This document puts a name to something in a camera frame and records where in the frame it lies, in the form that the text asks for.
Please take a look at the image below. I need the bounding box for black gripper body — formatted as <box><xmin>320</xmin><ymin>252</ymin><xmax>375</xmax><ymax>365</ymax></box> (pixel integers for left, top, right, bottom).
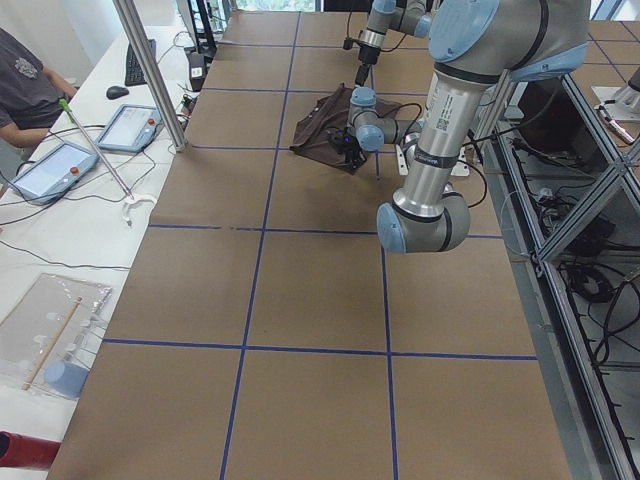
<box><xmin>358</xmin><ymin>41</ymin><xmax>380</xmax><ymax>67</ymax></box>
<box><xmin>344</xmin><ymin>134</ymin><xmax>367</xmax><ymax>163</ymax></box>

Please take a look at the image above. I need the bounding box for dark brown t-shirt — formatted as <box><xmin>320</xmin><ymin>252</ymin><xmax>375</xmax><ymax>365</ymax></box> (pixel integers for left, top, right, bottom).
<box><xmin>289</xmin><ymin>85</ymin><xmax>407</xmax><ymax>174</ymax></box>

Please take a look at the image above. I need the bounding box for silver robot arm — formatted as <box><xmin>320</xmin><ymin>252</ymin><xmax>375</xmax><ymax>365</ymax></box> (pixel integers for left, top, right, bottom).
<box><xmin>347</xmin><ymin>1</ymin><xmax>590</xmax><ymax>254</ymax></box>
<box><xmin>352</xmin><ymin>0</ymin><xmax>432</xmax><ymax>86</ymax></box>

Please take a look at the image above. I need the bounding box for far teach pendant tablet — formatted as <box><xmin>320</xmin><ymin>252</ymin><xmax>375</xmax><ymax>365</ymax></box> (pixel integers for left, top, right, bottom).
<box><xmin>96</xmin><ymin>104</ymin><xmax>162</xmax><ymax>154</ymax></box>

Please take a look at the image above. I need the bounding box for teach pendant tablet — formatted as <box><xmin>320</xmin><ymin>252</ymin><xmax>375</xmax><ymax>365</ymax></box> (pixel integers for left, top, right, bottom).
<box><xmin>9</xmin><ymin>142</ymin><xmax>98</xmax><ymax>205</ymax></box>
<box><xmin>96</xmin><ymin>104</ymin><xmax>162</xmax><ymax>154</ymax></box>

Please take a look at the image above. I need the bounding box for black keyboard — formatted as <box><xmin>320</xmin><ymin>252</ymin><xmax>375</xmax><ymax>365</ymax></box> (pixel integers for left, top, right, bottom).
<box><xmin>124</xmin><ymin>44</ymin><xmax>147</xmax><ymax>87</ymax></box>

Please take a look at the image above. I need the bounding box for white plastic hook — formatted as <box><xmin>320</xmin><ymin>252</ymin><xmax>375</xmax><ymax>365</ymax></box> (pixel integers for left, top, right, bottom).
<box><xmin>122</xmin><ymin>194</ymin><xmax>157</xmax><ymax>227</ymax></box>

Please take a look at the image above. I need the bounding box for black computer mouse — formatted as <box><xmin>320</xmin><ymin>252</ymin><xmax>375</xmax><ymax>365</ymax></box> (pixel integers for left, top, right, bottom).
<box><xmin>105</xmin><ymin>85</ymin><xmax>129</xmax><ymax>100</ymax></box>

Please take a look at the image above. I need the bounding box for near teach pendant tablet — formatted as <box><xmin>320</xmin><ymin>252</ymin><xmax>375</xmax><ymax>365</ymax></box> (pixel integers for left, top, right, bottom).
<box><xmin>9</xmin><ymin>142</ymin><xmax>98</xmax><ymax>205</ymax></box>

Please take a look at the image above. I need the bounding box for seated person grey shirt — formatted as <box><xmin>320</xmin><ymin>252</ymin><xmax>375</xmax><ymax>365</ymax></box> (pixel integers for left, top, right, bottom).
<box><xmin>1</xmin><ymin>29</ymin><xmax>77</xmax><ymax>149</ymax></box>

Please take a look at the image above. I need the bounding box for clear plastic sheet bag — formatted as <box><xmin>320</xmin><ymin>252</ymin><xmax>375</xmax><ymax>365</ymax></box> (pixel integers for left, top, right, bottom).
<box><xmin>1</xmin><ymin>274</ymin><xmax>112</xmax><ymax>400</ymax></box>

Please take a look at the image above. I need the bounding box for light blue cup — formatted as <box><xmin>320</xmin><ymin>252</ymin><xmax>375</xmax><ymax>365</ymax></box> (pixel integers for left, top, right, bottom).
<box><xmin>44</xmin><ymin>360</ymin><xmax>89</xmax><ymax>399</ymax></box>

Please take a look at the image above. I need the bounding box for wooden stick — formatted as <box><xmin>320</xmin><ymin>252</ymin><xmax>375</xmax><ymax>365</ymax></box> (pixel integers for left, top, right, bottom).
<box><xmin>21</xmin><ymin>297</ymin><xmax>82</xmax><ymax>391</ymax></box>

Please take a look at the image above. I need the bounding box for red cylinder object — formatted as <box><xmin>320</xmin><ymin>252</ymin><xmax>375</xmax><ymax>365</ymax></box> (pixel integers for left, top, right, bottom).
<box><xmin>1</xmin><ymin>431</ymin><xmax>61</xmax><ymax>471</ymax></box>

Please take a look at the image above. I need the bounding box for aluminium side rail frame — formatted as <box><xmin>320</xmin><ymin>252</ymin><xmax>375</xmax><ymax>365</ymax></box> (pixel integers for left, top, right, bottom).
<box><xmin>470</xmin><ymin>61</ymin><xmax>639</xmax><ymax>479</ymax></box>

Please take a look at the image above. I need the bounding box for aluminium frame post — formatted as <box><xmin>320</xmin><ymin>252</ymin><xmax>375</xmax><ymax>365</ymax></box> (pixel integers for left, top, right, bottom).
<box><xmin>113</xmin><ymin>0</ymin><xmax>187</xmax><ymax>152</ymax></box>

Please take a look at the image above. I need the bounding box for metal rod green handle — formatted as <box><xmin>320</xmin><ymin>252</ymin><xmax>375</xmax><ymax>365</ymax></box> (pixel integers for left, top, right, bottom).
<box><xmin>58</xmin><ymin>98</ymin><xmax>134</xmax><ymax>200</ymax></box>

